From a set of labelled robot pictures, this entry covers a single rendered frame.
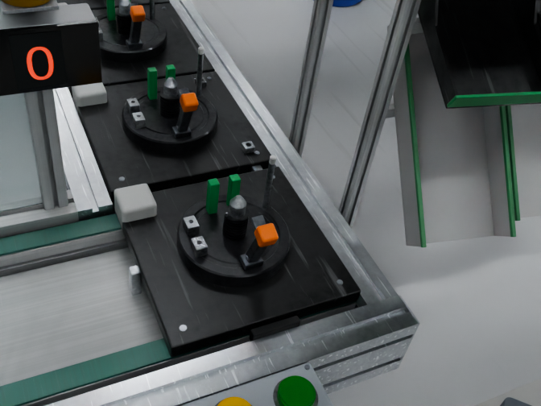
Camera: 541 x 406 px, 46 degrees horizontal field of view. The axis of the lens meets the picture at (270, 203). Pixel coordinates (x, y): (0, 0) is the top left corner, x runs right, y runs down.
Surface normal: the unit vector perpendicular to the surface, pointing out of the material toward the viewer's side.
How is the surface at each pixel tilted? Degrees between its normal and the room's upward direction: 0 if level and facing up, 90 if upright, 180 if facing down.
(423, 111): 45
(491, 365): 0
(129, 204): 0
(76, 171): 0
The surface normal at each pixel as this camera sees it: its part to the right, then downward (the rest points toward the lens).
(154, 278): 0.12, -0.72
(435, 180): 0.26, -0.02
